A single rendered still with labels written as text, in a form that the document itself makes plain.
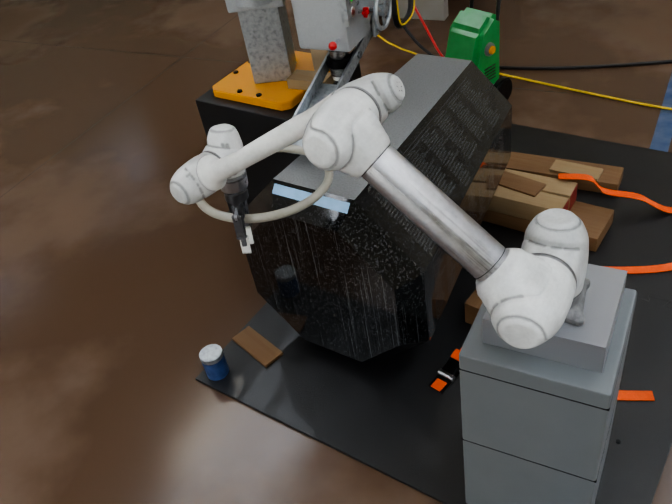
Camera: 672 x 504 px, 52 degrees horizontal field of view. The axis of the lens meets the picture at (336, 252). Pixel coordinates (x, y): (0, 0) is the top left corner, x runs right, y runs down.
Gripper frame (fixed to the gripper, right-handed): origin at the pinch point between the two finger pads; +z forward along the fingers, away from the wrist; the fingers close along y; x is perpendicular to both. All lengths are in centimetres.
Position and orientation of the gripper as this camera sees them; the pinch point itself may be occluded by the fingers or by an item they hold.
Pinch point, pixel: (246, 240)
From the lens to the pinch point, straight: 229.4
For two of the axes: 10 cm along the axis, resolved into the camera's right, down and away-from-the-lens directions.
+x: -9.9, 0.5, 1.1
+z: 1.0, 8.0, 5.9
